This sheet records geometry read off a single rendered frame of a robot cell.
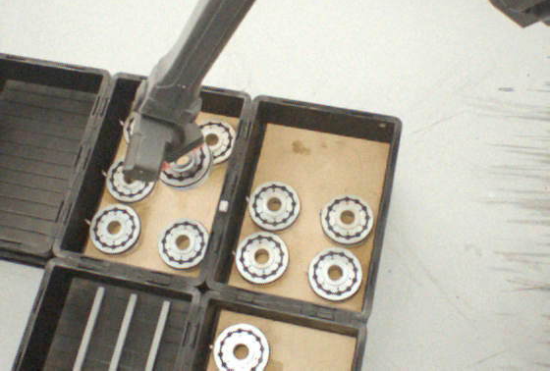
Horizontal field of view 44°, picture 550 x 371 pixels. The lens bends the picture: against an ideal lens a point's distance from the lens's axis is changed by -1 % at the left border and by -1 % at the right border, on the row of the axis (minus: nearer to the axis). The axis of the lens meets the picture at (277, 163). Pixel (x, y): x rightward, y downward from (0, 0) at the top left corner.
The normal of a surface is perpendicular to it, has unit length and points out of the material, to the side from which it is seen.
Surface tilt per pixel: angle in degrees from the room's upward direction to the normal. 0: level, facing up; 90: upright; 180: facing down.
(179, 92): 84
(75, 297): 0
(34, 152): 0
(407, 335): 0
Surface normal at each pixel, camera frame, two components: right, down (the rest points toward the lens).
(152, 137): 0.37, -0.17
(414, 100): -0.07, -0.37
